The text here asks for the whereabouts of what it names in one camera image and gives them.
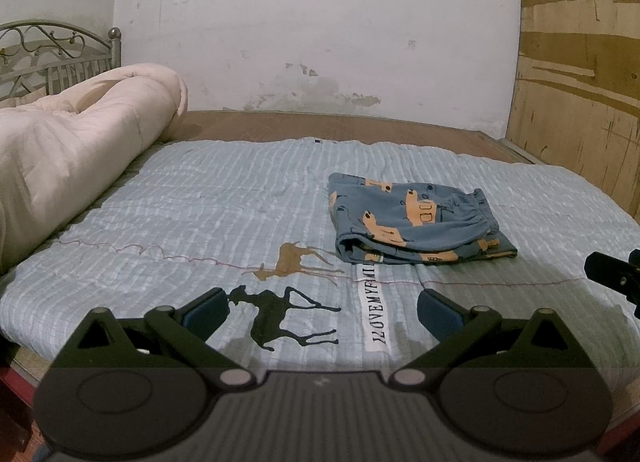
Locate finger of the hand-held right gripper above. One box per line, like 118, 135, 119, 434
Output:
583, 250, 633, 294

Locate plywood panel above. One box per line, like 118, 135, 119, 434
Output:
501, 0, 640, 224

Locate red bed frame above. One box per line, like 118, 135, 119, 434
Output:
0, 364, 36, 453

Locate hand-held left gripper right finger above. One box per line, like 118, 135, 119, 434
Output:
386, 288, 594, 389

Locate metal scrollwork headboard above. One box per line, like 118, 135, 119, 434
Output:
0, 21, 124, 111

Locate light blue striped blanket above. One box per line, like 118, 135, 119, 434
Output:
0, 136, 640, 379

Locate beige rolled quilt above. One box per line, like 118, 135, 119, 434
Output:
0, 63, 189, 274

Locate blue pants with orange print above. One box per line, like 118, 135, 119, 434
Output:
327, 172, 519, 266

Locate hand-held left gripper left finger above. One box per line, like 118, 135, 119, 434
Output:
52, 286, 258, 391

